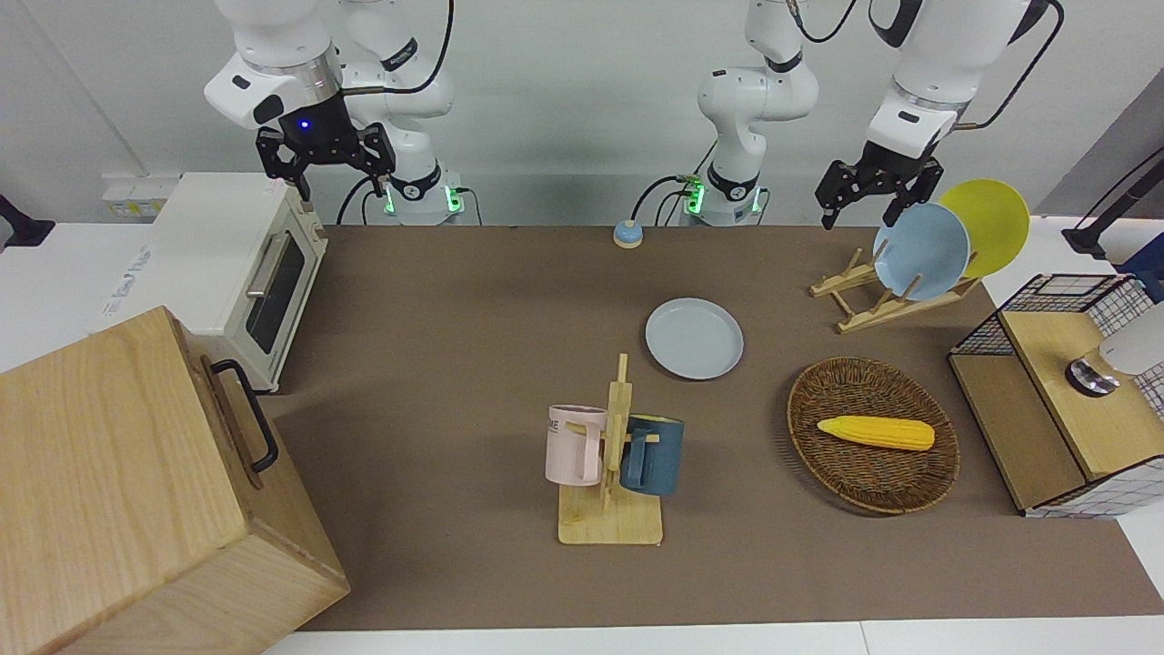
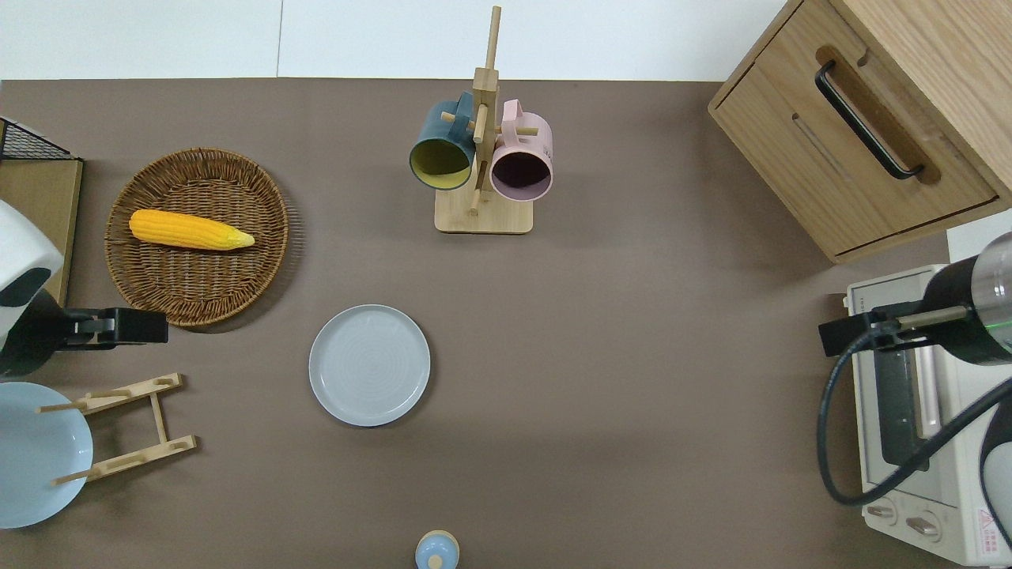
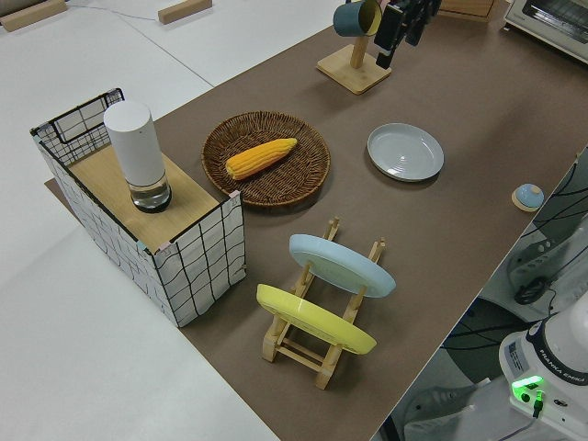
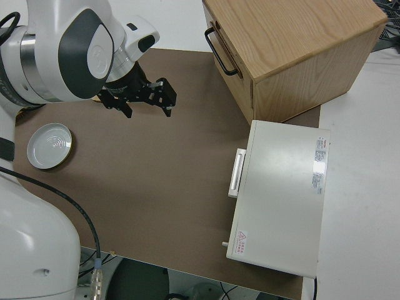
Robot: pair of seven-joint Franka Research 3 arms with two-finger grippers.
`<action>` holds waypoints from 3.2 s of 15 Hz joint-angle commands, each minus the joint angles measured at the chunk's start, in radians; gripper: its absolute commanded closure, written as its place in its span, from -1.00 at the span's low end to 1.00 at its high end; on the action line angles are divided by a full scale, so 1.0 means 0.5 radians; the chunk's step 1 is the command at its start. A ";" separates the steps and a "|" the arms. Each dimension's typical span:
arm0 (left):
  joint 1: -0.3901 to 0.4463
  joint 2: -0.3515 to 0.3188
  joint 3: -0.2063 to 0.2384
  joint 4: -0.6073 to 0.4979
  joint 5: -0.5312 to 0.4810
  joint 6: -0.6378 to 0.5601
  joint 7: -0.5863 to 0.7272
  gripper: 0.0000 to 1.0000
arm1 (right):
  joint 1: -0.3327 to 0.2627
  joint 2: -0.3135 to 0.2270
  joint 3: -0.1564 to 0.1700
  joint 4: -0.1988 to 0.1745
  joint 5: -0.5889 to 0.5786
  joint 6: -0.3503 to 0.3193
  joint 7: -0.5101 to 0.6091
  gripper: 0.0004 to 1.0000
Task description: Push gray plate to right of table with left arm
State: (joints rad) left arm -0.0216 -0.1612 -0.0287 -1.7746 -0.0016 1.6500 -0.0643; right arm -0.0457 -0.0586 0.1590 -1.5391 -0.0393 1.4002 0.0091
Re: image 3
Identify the gray ceramic plate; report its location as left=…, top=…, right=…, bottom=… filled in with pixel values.
left=367, top=122, right=446, bottom=183

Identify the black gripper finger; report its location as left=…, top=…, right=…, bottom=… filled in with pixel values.
left=403, top=16, right=432, bottom=48
left=373, top=4, right=406, bottom=68

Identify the large wooden box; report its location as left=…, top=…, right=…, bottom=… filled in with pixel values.
left=435, top=0, right=497, bottom=22

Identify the cream toaster oven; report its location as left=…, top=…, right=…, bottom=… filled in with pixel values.
left=500, top=0, right=588, bottom=65

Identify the brown table mat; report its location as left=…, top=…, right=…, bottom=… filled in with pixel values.
left=43, top=16, right=588, bottom=441

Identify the light wooden block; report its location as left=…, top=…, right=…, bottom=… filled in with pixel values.
left=0, top=0, right=68, bottom=32
left=157, top=0, right=215, bottom=25

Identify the wire basket with wooden shelf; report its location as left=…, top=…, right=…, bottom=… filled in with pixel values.
left=29, top=86, right=249, bottom=328

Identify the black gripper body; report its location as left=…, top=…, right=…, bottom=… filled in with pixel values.
left=398, top=0, right=436, bottom=19

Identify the yellow plate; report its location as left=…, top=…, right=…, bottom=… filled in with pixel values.
left=255, top=283, right=379, bottom=356

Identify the round brown wicker basket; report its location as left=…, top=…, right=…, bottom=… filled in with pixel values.
left=201, top=111, right=332, bottom=212

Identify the blue call bell wooden base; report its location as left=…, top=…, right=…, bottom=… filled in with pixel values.
left=511, top=183, right=546, bottom=213

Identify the dark blue mug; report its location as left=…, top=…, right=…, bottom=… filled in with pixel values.
left=333, top=0, right=365, bottom=37

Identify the yellow corn cob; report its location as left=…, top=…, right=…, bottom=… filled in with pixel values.
left=224, top=137, right=299, bottom=181

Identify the wooden mug tree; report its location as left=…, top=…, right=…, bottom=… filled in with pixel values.
left=315, top=31, right=393, bottom=96

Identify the light blue plate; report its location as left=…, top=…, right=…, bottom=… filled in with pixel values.
left=288, top=233, right=397, bottom=299

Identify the wooden dish rack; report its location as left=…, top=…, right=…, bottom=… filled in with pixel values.
left=261, top=216, right=387, bottom=390

